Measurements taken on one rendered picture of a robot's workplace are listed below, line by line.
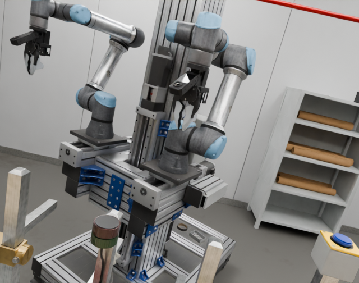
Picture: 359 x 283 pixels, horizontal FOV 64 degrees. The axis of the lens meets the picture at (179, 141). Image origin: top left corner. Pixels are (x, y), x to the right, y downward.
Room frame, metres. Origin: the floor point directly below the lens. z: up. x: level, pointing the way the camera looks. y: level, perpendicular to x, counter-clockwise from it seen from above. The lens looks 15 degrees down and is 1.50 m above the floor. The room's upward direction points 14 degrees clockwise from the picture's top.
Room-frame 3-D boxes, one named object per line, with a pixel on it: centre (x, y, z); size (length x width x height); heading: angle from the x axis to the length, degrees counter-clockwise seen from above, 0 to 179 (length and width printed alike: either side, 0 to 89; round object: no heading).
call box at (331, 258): (0.58, -0.40, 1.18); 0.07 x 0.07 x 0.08; 86
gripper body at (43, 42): (1.34, 0.73, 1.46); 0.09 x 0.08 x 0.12; 152
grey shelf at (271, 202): (3.12, -1.47, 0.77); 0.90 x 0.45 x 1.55; 92
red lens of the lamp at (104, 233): (0.57, 0.11, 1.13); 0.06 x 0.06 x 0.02
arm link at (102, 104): (1.53, 0.45, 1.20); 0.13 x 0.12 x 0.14; 54
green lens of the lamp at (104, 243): (0.57, 0.11, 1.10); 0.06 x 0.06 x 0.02
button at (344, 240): (0.58, -0.40, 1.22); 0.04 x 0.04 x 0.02
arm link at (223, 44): (1.04, -0.02, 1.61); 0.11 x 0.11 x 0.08; 69
